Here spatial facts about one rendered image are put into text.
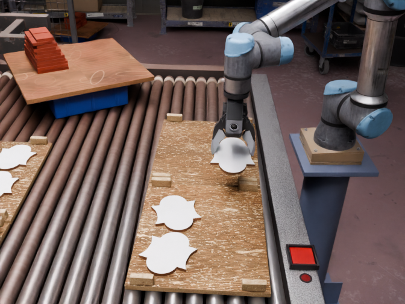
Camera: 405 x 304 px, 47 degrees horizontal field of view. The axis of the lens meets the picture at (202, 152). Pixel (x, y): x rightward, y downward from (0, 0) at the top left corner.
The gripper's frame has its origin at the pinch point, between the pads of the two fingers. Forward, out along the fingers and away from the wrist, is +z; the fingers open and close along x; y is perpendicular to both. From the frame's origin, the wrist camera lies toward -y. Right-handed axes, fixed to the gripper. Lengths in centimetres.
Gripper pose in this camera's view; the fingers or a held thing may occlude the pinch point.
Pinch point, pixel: (232, 154)
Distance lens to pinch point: 139.8
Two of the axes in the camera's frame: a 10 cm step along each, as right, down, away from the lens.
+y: 0.5, -5.3, 8.5
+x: -10.0, -0.4, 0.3
